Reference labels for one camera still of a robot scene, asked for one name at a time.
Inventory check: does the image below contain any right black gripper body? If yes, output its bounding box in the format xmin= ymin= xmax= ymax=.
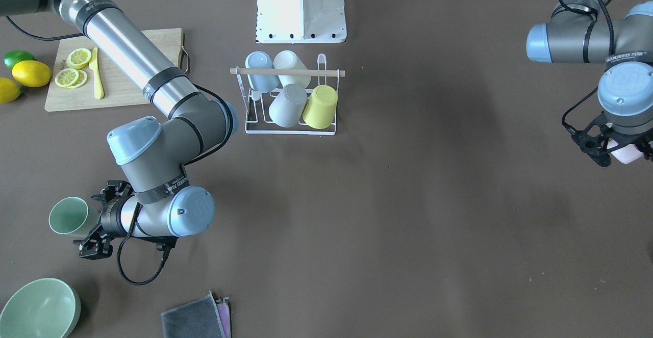
xmin=79 ymin=180 xmax=134 ymax=261

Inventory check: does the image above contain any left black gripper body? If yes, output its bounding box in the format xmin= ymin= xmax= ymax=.
xmin=573 ymin=114 xmax=652 ymax=168

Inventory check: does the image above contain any pink plastic cup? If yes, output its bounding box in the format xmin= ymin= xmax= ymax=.
xmin=607 ymin=141 xmax=644 ymax=164

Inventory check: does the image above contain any mint green plastic cup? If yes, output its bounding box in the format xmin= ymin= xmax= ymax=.
xmin=48 ymin=197 xmax=100 ymax=239

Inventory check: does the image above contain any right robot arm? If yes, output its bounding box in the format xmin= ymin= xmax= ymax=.
xmin=2 ymin=0 xmax=237 ymax=259

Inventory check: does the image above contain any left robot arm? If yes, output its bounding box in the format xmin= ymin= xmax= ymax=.
xmin=525 ymin=0 xmax=652 ymax=168

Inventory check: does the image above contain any grey cup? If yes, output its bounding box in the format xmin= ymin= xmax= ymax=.
xmin=268 ymin=84 xmax=308 ymax=127

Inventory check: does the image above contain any light blue cup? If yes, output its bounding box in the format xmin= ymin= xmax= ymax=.
xmin=245 ymin=51 xmax=281 ymax=93

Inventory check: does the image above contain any yellow cup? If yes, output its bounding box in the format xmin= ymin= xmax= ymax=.
xmin=302 ymin=85 xmax=338 ymax=129

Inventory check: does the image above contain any white cup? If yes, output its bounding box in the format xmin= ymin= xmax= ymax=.
xmin=273 ymin=50 xmax=312 ymax=89

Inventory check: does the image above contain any mint green bowl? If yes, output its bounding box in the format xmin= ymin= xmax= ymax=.
xmin=1 ymin=278 xmax=81 ymax=337

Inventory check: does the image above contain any grey folded cloth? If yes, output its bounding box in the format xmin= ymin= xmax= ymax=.
xmin=161 ymin=292 xmax=232 ymax=337

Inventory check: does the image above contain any yellow plastic knife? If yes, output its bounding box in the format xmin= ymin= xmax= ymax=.
xmin=89 ymin=47 xmax=105 ymax=99

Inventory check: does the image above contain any lemon slice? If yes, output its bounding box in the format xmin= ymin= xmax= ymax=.
xmin=65 ymin=48 xmax=92 ymax=69
xmin=54 ymin=68 xmax=88 ymax=89

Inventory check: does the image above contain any wooden cutting board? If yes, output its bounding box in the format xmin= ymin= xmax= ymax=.
xmin=44 ymin=28 xmax=184 ymax=112

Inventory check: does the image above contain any whole yellow lemon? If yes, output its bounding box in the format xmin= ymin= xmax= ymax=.
xmin=12 ymin=61 xmax=52 ymax=87

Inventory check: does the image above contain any green lime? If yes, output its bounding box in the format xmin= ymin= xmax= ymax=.
xmin=3 ymin=49 xmax=36 ymax=70

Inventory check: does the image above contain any white wire cup holder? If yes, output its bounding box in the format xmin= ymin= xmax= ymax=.
xmin=230 ymin=51 xmax=346 ymax=136

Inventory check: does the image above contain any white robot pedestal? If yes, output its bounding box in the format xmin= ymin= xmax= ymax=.
xmin=255 ymin=0 xmax=347 ymax=44

